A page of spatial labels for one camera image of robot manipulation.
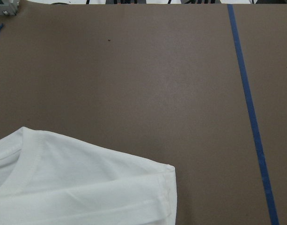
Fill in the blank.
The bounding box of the aluminium frame post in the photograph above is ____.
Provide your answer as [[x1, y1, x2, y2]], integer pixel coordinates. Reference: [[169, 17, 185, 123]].
[[0, 0, 20, 16]]

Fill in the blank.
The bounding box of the white long sleeve printed shirt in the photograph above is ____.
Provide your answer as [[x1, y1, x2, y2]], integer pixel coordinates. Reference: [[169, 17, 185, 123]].
[[0, 127, 177, 225]]

